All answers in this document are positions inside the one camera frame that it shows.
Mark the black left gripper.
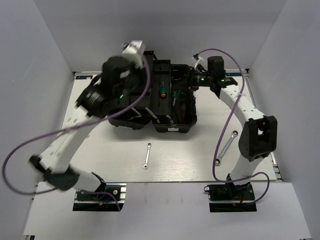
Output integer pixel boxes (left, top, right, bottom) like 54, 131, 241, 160
115, 60, 159, 101

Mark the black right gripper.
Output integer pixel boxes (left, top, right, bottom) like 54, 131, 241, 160
172, 66, 213, 92

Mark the green screwdriver orange cap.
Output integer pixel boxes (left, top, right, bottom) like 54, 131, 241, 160
160, 82, 167, 99

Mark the small green stubby screwdriver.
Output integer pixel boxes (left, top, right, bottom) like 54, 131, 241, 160
172, 90, 181, 106

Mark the black plastic toolbox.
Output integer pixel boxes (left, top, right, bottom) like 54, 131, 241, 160
109, 51, 197, 134

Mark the large silver ratchet wrench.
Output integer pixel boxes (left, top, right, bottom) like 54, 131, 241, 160
215, 130, 239, 166

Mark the small silver ratchet wrench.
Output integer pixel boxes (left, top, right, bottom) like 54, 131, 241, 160
143, 143, 152, 170

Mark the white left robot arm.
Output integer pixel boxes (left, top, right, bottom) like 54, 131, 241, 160
29, 53, 151, 200

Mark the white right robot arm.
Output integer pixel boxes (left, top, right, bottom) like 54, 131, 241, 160
192, 53, 278, 200

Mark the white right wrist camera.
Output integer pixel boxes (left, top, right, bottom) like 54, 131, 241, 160
192, 53, 204, 69

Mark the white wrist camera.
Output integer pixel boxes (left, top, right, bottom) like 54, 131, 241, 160
121, 40, 146, 69
192, 53, 204, 69

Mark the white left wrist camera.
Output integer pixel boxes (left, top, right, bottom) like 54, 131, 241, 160
121, 40, 146, 69

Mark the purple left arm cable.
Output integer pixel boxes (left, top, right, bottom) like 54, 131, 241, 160
1, 41, 152, 211

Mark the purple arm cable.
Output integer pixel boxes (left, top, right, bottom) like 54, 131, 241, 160
192, 48, 270, 207
1, 41, 152, 211

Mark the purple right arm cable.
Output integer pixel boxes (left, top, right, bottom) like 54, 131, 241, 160
192, 48, 270, 207

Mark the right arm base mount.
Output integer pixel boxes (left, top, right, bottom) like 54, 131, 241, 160
203, 183, 257, 213

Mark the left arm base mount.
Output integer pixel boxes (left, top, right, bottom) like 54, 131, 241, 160
72, 183, 127, 212

